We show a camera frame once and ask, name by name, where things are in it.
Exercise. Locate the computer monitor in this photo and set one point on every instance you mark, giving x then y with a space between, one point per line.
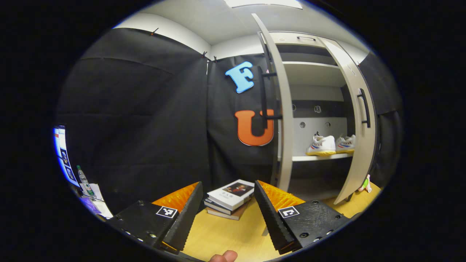
62 145

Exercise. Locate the ceiling light panel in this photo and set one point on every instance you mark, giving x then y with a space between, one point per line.
262 3

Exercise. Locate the dark book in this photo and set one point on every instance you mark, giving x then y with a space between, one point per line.
214 207

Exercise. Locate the brown book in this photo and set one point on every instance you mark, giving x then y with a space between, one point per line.
233 216

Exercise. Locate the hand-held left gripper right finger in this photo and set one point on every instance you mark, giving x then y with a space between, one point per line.
271 218

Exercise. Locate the white cover book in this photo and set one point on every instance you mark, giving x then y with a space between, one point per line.
225 198

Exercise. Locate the grey shoe cabinet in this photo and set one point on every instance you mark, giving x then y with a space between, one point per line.
313 125

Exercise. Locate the pink plush toy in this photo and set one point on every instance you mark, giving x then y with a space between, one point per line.
366 185

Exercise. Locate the clear plastic bottle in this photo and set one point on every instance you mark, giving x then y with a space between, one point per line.
84 182

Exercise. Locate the black backdrop cloth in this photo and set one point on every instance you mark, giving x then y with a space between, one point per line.
145 127
389 145

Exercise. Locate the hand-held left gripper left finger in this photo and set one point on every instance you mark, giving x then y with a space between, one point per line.
187 216

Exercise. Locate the grey cabinet drawer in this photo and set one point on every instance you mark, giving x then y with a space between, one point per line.
284 39

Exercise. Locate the white canvas shoe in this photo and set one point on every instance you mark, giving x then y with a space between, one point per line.
324 145
346 143

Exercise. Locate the white paper sheets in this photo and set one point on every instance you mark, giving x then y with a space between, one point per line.
100 203

